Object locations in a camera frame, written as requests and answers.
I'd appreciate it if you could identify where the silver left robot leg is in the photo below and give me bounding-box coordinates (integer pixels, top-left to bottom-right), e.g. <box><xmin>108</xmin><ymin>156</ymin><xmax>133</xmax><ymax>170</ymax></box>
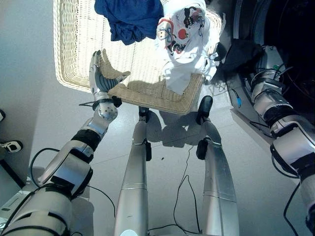
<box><xmin>114</xmin><ymin>106</ymin><xmax>153</xmax><ymax>236</ymax></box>

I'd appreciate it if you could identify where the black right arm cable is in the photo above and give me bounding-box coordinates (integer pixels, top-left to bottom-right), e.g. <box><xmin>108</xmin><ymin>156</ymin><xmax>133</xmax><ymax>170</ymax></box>
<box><xmin>270</xmin><ymin>144</ymin><xmax>303</xmax><ymax>236</ymax></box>

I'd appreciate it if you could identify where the white printed garment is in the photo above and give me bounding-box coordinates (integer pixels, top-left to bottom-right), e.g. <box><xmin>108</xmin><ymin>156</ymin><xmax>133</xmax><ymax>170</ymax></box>
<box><xmin>154</xmin><ymin>0</ymin><xmax>220</xmax><ymax>96</ymax></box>

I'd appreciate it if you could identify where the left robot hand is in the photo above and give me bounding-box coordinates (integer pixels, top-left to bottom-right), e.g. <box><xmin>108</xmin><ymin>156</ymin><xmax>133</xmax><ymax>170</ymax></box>
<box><xmin>89</xmin><ymin>50</ymin><xmax>131</xmax><ymax>96</ymax></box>

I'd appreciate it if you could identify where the white box appliance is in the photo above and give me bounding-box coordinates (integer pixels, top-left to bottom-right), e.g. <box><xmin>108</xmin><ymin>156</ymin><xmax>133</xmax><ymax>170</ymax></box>
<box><xmin>0</xmin><ymin>188</ymin><xmax>34</xmax><ymax>233</ymax></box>

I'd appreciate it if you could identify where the thin black floor cable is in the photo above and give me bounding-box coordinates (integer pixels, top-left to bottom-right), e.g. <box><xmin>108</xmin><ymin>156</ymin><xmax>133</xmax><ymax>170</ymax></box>
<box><xmin>173</xmin><ymin>145</ymin><xmax>201</xmax><ymax>235</ymax></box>

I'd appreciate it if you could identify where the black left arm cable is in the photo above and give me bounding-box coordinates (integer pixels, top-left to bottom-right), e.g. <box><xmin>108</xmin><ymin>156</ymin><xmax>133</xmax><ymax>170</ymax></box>
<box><xmin>29</xmin><ymin>147</ymin><xmax>61</xmax><ymax>189</ymax></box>

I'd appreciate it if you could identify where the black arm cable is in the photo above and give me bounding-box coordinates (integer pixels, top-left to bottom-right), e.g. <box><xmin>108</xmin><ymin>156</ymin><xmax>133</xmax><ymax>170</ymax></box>
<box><xmin>29</xmin><ymin>147</ymin><xmax>61</xmax><ymax>189</ymax></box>
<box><xmin>270</xmin><ymin>144</ymin><xmax>303</xmax><ymax>236</ymax></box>

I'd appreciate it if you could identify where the cream wicker laundry basket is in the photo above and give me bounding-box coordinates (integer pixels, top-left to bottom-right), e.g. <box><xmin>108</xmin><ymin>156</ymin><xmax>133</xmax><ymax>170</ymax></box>
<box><xmin>52</xmin><ymin>0</ymin><xmax>226</xmax><ymax>115</ymax></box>

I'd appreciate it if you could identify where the blue garment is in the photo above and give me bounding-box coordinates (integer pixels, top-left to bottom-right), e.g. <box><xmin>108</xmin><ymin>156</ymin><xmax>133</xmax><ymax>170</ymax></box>
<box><xmin>94</xmin><ymin>0</ymin><xmax>164</xmax><ymax>46</ymax></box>

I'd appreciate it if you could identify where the washing machine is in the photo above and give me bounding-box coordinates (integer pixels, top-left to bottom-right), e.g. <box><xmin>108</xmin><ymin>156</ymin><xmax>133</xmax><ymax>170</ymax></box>
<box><xmin>230</xmin><ymin>0</ymin><xmax>315</xmax><ymax>146</ymax></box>

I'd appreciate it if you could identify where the blue cable connector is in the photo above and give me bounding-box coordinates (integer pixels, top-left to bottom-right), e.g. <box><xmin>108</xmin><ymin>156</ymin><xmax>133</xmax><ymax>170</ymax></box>
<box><xmin>231</xmin><ymin>88</ymin><xmax>243</xmax><ymax>105</ymax></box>

